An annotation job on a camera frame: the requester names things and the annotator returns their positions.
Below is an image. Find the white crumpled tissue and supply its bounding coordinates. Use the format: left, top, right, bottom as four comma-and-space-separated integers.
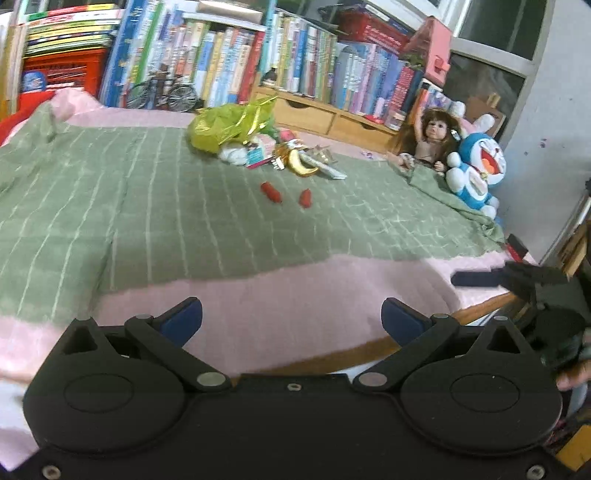
217, 142, 249, 166

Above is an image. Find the brown-haired doll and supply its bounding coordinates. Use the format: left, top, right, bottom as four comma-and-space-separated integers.
387, 108, 461, 176

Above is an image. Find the miniature bicycle model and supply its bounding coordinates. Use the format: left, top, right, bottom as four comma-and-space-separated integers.
123, 70, 202, 113

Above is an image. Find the pink box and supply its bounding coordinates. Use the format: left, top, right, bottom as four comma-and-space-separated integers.
401, 16, 453, 88

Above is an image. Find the red wrapper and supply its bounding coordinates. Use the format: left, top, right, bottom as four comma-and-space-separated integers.
298, 189, 312, 209
260, 182, 283, 204

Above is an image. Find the wooden drawer shelf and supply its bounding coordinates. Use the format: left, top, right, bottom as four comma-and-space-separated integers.
250, 87, 398, 153

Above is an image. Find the row of upright books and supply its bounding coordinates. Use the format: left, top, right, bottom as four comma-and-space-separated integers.
98, 1, 438, 130

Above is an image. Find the stack of flat books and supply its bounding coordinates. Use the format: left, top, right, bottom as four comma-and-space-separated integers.
24, 3, 124, 58

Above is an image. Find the person's right hand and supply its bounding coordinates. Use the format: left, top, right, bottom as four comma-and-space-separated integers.
555, 329, 591, 392

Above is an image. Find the red wrapper right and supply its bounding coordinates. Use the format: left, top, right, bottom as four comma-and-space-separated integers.
298, 189, 312, 209

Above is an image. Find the yellow-green plastic bag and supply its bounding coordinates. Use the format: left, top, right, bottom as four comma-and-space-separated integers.
187, 96, 277, 154

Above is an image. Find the red plastic basket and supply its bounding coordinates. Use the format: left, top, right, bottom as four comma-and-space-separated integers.
20, 48, 109, 96

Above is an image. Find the blue Doraemon plush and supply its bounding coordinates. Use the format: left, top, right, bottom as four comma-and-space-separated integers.
445, 114, 507, 220

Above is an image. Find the red wrapper left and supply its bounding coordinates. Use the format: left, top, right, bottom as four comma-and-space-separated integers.
260, 182, 283, 204

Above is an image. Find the pink bed sheet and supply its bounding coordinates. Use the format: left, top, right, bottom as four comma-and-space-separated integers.
0, 88, 537, 471

